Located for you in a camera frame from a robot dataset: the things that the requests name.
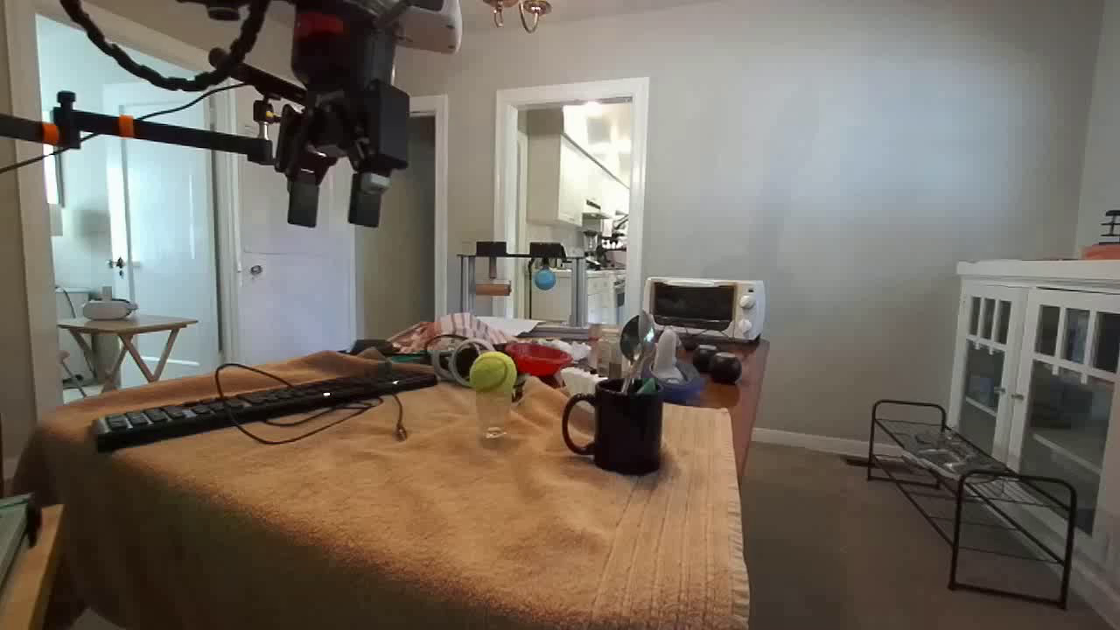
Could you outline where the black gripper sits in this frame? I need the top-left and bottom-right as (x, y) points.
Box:
(274, 0), (414, 233)

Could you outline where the silver spoon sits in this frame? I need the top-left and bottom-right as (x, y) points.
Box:
(615, 308), (666, 396)

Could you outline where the black ceramic mug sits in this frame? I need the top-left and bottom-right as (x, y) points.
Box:
(559, 378), (667, 479)

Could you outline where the yellow-green tennis ball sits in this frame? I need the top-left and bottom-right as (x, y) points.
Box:
(465, 348), (520, 399)

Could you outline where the black keyboard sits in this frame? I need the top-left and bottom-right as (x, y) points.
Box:
(92, 366), (441, 454)

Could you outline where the wooden folding side table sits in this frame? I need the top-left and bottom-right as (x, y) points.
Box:
(55, 312), (198, 396)

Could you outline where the red plastic bowl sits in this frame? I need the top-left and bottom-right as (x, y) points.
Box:
(499, 341), (578, 387)

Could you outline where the ceiling chandelier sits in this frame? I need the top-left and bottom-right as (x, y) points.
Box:
(478, 0), (559, 37)

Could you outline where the clear glass cup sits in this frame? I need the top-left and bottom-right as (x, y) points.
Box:
(472, 381), (518, 446)

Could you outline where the tan terry towel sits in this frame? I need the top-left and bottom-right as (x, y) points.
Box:
(14, 350), (751, 630)

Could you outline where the white toaster oven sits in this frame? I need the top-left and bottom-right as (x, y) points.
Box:
(639, 275), (769, 348)

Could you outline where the brown wooden table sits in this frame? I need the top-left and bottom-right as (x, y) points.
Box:
(696, 335), (774, 485)

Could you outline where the white glass-door cabinet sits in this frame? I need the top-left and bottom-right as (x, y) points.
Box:
(949, 255), (1120, 588)

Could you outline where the black bar camera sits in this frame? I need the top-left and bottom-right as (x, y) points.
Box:
(206, 45), (310, 108)

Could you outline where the thin black cable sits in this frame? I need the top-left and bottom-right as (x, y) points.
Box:
(209, 360), (414, 450)

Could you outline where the black wire rack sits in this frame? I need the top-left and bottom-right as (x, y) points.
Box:
(864, 396), (1082, 613)

